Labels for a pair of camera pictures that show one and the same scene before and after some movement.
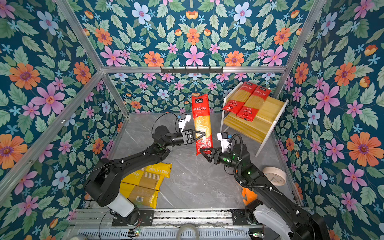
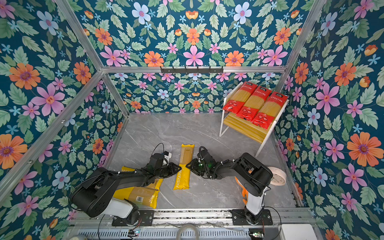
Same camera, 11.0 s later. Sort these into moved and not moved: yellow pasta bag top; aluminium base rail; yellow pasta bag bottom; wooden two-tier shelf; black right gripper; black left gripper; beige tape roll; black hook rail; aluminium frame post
Moved: black right gripper; black left gripper; yellow pasta bag top
Not moved: aluminium base rail; wooden two-tier shelf; beige tape roll; yellow pasta bag bottom; aluminium frame post; black hook rail
